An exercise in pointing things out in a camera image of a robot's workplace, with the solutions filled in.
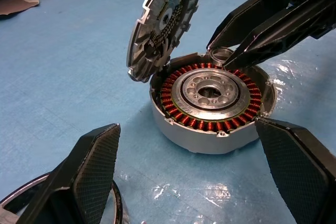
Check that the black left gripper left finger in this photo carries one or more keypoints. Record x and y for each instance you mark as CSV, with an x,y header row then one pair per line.
x,y
92,161

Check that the brown torn patch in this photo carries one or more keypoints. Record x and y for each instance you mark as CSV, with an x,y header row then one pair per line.
x,y
15,5

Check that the blue table cover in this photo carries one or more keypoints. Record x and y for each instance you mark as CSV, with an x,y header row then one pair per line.
x,y
65,77

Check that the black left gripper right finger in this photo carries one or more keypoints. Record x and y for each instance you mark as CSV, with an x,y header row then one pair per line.
x,y
296,166

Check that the silver motor housing copper windings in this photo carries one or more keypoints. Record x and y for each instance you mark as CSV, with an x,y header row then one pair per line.
x,y
183,134

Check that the silver hinged motor lid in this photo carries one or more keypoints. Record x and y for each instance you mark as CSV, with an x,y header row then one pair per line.
x,y
147,32

